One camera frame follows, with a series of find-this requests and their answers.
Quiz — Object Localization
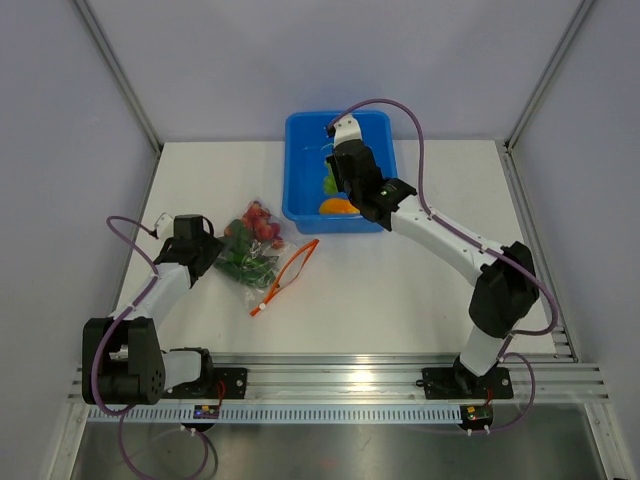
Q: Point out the green fake cucumber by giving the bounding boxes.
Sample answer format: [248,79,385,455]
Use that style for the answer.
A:
[214,237,277,289]

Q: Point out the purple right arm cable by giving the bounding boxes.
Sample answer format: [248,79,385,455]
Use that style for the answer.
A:
[329,98,559,434]

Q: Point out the red yellow fake grapes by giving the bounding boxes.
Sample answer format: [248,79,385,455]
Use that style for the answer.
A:
[222,200,285,252]

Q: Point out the right aluminium frame post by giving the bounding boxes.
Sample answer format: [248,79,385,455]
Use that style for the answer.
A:
[503,0,599,154]

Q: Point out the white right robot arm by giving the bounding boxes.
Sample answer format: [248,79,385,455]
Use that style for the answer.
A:
[327,139,539,396]

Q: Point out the yellow fake bell pepper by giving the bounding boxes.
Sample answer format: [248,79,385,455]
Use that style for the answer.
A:
[318,197,360,215]

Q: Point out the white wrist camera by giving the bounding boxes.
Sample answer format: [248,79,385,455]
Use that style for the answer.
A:
[327,114,362,148]
[152,212,174,241]

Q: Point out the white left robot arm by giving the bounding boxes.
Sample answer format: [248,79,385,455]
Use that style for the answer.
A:
[81,214,224,416]

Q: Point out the blue plastic bin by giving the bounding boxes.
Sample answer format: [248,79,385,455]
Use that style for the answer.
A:
[282,110,397,235]

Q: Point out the left aluminium frame post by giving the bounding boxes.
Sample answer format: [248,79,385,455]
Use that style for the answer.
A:
[73,0,162,156]

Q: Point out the clear zip top bag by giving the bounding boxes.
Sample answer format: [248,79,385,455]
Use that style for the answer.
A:
[214,198,319,316]

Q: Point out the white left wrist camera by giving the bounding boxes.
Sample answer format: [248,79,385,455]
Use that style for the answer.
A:
[152,212,174,241]

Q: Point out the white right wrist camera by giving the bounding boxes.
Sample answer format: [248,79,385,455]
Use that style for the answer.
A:
[327,114,362,148]

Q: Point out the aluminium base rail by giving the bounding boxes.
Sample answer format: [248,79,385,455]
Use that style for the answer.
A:
[69,353,611,405]

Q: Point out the aluminium frame post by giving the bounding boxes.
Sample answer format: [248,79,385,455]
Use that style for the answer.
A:
[73,0,162,156]
[503,0,599,154]

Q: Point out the green fake grape bunch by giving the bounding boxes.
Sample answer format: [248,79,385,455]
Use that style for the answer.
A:
[323,175,339,196]

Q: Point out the white slotted cable duct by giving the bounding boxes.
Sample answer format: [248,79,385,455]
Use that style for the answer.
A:
[89,403,464,425]

